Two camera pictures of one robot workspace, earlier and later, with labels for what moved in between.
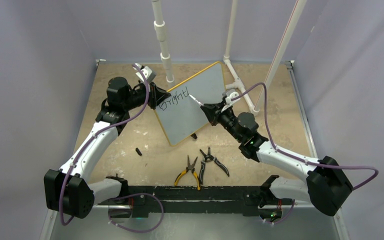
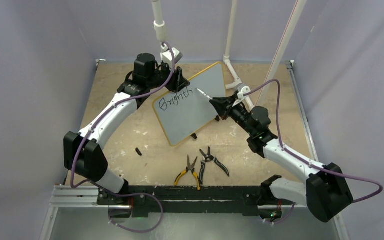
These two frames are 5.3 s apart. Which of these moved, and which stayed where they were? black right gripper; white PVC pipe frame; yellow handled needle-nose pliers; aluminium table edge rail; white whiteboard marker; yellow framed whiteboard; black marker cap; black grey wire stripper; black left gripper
Moved: black right gripper; white whiteboard marker; black left gripper
Stayed: white PVC pipe frame; aluminium table edge rail; black marker cap; yellow framed whiteboard; yellow handled needle-nose pliers; black grey wire stripper
